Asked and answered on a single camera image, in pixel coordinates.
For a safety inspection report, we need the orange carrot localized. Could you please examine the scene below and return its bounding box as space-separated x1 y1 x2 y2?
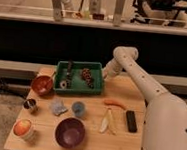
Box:
103 99 127 110

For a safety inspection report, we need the black rectangular block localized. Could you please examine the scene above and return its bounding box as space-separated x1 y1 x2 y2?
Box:
126 110 138 133

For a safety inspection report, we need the black-handled kitchen tool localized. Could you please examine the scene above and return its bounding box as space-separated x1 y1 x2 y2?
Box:
60 61 73 89

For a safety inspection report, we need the wooden spoon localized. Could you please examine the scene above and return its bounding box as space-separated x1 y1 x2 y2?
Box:
45 71 56 87

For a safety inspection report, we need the yellow banana peel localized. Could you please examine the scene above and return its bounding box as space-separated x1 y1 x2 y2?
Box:
99 108 116 135

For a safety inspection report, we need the metal cup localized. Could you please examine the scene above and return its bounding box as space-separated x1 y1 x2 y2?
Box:
23 98 38 114

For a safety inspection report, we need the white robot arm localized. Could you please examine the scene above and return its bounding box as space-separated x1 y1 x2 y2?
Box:
103 46 187 150

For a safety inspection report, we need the purple bowl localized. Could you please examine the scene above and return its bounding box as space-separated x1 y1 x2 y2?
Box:
54 117 86 149

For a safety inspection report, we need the green plastic tray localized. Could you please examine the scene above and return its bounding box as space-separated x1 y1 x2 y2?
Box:
53 61 104 95

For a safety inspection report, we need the dark grape bunch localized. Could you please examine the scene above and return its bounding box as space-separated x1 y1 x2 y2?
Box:
81 68 94 88

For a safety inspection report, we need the crumpled grey cloth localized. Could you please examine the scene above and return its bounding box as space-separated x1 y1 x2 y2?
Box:
49 99 67 116

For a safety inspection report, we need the small blue cup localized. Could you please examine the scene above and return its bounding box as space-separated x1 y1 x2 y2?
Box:
71 101 86 118

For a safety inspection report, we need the red-brown bowl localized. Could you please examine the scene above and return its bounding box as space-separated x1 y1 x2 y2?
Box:
30 75 54 96

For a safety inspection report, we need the apple in white cup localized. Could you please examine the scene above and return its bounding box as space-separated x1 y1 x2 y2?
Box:
13 119 34 141

